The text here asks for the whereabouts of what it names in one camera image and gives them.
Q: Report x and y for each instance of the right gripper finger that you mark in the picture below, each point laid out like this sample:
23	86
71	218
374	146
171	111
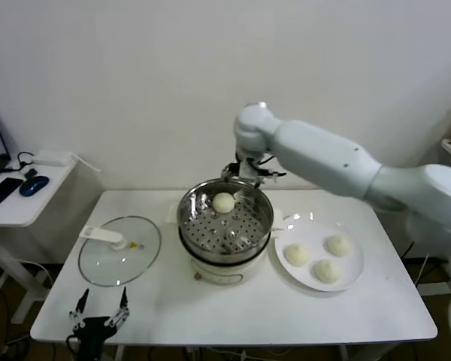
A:
262	181
229	172

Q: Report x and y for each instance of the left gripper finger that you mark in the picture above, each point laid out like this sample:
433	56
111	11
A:
78	317
122	316

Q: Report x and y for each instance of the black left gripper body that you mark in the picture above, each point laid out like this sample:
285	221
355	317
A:
94	332

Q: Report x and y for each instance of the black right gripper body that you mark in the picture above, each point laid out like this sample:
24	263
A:
252	165

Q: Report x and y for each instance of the white steamed baozi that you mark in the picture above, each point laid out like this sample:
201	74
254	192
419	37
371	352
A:
297	255
338	245
223	203
326	270

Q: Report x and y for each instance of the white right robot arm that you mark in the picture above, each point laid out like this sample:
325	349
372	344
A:
323	158

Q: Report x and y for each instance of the stainless steel steamer basket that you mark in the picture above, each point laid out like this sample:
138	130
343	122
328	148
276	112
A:
255	214

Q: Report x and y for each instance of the white electric cooker pot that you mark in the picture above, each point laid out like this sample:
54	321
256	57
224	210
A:
218	273

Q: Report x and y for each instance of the white side table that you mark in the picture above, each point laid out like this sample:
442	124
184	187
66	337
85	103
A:
30	210

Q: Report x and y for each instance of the white round plate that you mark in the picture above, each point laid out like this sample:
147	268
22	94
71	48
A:
351	269

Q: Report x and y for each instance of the blue computer mouse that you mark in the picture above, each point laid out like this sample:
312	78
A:
34	185

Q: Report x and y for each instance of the black smartphone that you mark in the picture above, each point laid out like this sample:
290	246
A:
2	192

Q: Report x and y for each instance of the white power adapter box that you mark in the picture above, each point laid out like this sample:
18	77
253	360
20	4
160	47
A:
52	158

